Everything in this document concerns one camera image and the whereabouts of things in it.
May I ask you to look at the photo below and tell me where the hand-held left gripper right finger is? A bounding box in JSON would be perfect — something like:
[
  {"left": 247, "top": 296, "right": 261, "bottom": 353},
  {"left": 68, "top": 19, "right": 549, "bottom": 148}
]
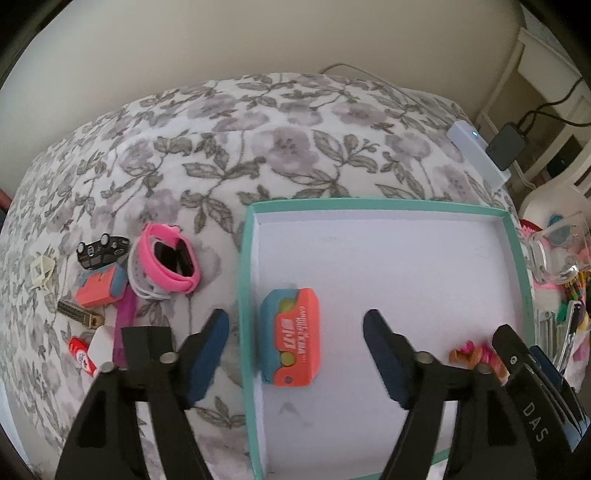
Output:
[{"left": 362, "top": 310, "right": 539, "bottom": 480}]

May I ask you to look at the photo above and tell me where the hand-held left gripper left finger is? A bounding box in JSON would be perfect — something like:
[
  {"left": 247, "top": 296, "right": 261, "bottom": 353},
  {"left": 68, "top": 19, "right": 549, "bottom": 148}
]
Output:
[{"left": 54, "top": 308, "right": 230, "bottom": 480}]

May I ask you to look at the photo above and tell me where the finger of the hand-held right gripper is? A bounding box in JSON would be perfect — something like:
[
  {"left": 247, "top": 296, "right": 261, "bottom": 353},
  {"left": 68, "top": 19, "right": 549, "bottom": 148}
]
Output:
[
  {"left": 530, "top": 345, "right": 590, "bottom": 456},
  {"left": 492, "top": 324, "right": 579, "bottom": 480}
]

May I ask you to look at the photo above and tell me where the pink orange dog figurine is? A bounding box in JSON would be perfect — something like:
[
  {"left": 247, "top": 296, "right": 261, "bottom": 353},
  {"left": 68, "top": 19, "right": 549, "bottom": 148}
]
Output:
[{"left": 450, "top": 340, "right": 509, "bottom": 384}]

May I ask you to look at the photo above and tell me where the orange blue toy box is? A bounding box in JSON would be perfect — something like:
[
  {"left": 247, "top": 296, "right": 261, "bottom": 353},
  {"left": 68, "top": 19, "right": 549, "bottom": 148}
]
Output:
[
  {"left": 259, "top": 288, "right": 321, "bottom": 387},
  {"left": 75, "top": 264, "right": 129, "bottom": 308}
]

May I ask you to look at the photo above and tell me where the teal rimmed white tray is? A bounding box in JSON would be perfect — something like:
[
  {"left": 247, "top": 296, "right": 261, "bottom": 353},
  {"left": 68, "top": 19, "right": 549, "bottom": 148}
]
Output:
[{"left": 238, "top": 198, "right": 536, "bottom": 480}]

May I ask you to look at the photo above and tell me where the white plug charger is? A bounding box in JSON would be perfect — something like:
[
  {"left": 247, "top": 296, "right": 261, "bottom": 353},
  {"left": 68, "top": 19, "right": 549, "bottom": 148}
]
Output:
[{"left": 88, "top": 324, "right": 116, "bottom": 376}]

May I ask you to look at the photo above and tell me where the pink smartwatch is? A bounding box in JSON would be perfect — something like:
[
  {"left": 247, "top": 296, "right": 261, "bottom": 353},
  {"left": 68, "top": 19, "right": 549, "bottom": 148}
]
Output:
[{"left": 140, "top": 223, "right": 200, "bottom": 294}]

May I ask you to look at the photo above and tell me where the red white tube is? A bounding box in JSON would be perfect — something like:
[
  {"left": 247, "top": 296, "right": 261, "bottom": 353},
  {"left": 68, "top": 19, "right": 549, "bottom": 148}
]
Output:
[{"left": 68, "top": 336, "right": 100, "bottom": 378}]

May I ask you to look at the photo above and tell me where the cream plastic clip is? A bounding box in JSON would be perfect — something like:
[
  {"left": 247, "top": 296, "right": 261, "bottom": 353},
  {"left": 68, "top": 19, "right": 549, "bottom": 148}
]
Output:
[{"left": 28, "top": 254, "right": 56, "bottom": 292}]

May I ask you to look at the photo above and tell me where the smartphone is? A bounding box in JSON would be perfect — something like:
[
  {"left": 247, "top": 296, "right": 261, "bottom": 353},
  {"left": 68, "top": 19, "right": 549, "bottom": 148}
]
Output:
[{"left": 560, "top": 300, "right": 583, "bottom": 372}]

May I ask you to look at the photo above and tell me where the magenta plastic piece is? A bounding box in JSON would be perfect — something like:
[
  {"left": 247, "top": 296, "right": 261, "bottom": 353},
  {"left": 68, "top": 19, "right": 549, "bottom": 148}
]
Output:
[{"left": 112, "top": 295, "right": 137, "bottom": 370}]

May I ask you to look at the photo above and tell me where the white smartwatch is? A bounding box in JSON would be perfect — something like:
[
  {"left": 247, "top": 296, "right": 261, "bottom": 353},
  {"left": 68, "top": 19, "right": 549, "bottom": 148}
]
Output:
[{"left": 127, "top": 240, "right": 171, "bottom": 301}]

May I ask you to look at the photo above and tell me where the clear glass cup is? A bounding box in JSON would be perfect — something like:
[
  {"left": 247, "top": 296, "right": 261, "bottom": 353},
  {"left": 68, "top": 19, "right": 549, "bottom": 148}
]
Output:
[{"left": 526, "top": 212, "right": 591, "bottom": 284}]

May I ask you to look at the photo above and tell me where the black toy car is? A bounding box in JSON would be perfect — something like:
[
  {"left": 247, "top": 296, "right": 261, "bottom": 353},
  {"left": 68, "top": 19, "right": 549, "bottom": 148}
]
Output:
[{"left": 76, "top": 233, "right": 131, "bottom": 271}]

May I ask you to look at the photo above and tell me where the floral blanket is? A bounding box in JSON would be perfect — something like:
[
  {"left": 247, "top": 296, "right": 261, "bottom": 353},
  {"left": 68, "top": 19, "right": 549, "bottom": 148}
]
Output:
[{"left": 0, "top": 73, "right": 522, "bottom": 480}]

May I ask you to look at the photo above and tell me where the white power strip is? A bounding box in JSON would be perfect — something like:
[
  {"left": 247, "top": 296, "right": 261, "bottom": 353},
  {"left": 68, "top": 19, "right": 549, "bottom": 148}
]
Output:
[{"left": 446, "top": 120, "right": 512, "bottom": 190}]

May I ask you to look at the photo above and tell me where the black power adapter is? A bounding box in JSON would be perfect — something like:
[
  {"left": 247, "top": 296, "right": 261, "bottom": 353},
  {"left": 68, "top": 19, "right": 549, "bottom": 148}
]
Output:
[{"left": 486, "top": 122, "right": 528, "bottom": 171}]

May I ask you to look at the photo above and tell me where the white chair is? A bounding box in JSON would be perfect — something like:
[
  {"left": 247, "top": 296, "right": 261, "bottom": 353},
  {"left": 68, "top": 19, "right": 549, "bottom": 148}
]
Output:
[{"left": 475, "top": 25, "right": 591, "bottom": 217}]

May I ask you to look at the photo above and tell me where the colourful bead string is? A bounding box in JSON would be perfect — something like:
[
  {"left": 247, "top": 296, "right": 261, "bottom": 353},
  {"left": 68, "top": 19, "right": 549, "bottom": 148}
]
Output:
[{"left": 564, "top": 270, "right": 591, "bottom": 301}]

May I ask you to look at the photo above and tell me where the metal cable connector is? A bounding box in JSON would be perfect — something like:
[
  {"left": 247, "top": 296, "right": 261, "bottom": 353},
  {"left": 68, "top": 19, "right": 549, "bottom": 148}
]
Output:
[{"left": 57, "top": 299, "right": 103, "bottom": 329}]

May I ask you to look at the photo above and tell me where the black cable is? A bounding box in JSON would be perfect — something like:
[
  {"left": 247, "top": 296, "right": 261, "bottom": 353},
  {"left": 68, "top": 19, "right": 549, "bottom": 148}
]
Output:
[
  {"left": 516, "top": 76, "right": 587, "bottom": 132},
  {"left": 526, "top": 110, "right": 591, "bottom": 127}
]

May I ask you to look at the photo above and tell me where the white power cord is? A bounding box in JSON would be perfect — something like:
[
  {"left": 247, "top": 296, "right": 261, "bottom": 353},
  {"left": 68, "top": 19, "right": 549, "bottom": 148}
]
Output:
[{"left": 318, "top": 62, "right": 409, "bottom": 95}]

